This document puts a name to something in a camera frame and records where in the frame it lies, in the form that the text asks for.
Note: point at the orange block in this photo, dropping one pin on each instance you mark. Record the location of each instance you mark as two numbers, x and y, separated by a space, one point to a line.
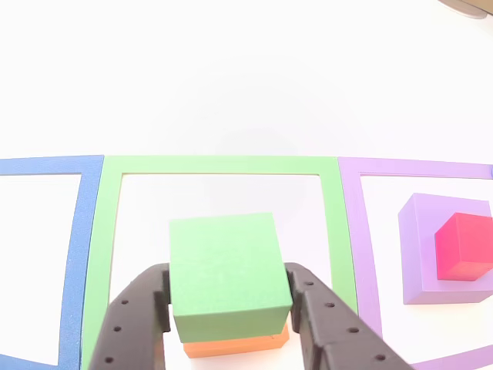
231 347

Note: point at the green block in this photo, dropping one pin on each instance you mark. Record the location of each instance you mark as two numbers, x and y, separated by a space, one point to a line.
227 270

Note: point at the small red cube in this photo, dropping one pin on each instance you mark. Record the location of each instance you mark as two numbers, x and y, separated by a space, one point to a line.
462 246

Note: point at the purple block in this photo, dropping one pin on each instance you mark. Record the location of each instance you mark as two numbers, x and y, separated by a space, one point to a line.
416 250

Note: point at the blue square frame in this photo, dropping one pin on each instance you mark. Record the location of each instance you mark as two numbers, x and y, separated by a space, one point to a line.
77 250

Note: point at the purple square frame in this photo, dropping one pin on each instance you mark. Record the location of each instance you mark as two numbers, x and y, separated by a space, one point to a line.
354 216

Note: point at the green square frame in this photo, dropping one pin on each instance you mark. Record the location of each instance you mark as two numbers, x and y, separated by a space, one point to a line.
219 165

